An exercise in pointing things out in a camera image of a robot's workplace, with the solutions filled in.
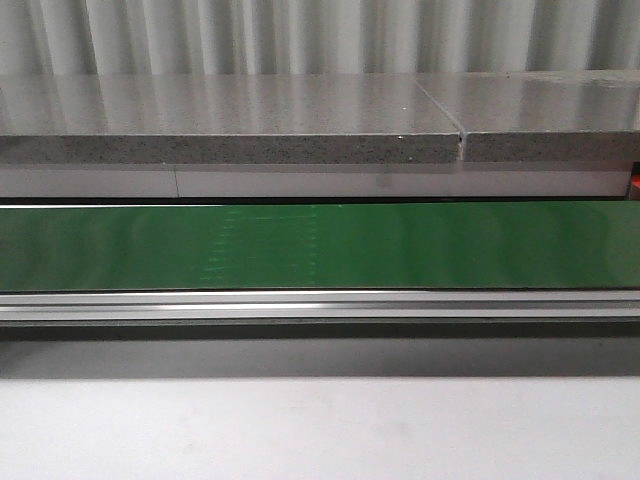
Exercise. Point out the grey speckled stone counter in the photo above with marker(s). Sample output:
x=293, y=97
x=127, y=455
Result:
x=452, y=135

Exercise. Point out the green conveyor belt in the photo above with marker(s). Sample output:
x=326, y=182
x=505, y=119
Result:
x=457, y=245

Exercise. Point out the orange object at right edge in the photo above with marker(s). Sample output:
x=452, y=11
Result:
x=634, y=183

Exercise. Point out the grey pleated curtain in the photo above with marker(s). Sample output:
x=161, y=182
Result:
x=303, y=37

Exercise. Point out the aluminium conveyor frame rail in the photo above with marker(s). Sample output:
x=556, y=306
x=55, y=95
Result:
x=302, y=314

